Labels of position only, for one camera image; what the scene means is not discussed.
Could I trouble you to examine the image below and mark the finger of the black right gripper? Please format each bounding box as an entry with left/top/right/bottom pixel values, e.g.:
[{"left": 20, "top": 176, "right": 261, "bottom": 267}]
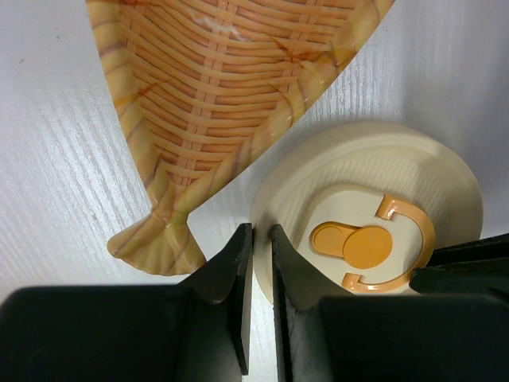
[{"left": 410, "top": 234, "right": 508, "bottom": 295}]

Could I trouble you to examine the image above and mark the orange boat-shaped dish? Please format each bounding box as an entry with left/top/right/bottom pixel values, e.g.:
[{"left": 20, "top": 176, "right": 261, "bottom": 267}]
[{"left": 87, "top": 0, "right": 392, "bottom": 276}]

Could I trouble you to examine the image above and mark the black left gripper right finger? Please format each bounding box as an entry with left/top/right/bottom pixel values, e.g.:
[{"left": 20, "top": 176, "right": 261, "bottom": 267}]
[{"left": 271, "top": 225, "right": 508, "bottom": 381}]

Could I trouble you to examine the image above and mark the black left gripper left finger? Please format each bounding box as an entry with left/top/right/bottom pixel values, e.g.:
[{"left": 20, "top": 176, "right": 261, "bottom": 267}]
[{"left": 1, "top": 224, "right": 253, "bottom": 381}]

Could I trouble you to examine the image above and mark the cream lid orange smiley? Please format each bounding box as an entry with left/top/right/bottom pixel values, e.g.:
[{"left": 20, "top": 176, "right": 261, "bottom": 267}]
[{"left": 251, "top": 121, "right": 484, "bottom": 298}]

